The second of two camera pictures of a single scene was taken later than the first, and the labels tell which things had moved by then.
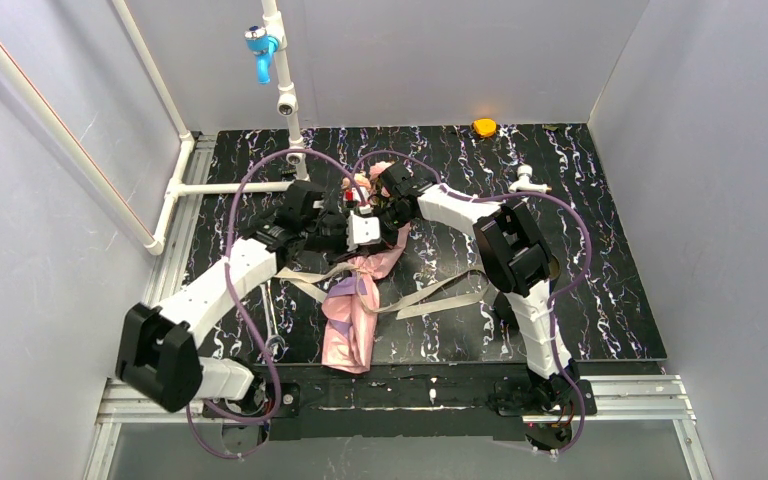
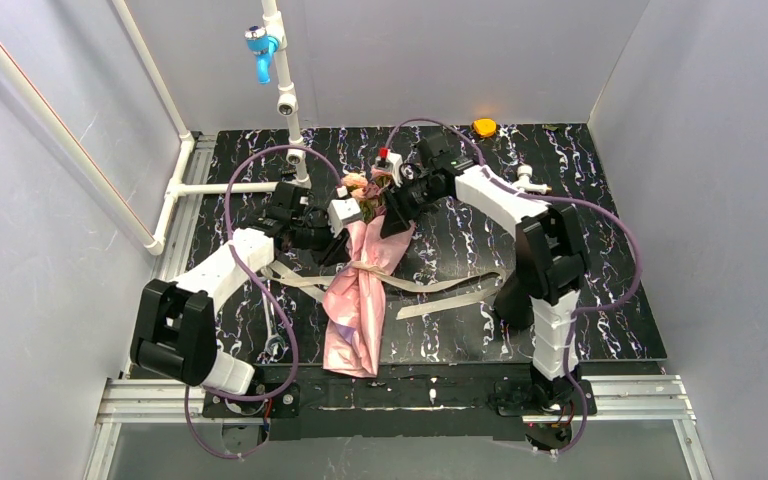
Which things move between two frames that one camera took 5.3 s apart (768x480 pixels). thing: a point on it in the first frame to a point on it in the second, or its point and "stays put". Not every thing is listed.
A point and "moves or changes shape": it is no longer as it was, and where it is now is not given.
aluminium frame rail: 648,399 stays put
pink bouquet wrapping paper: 351,308 stays put
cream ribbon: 452,289 moves or changes shape
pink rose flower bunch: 369,178 stays put
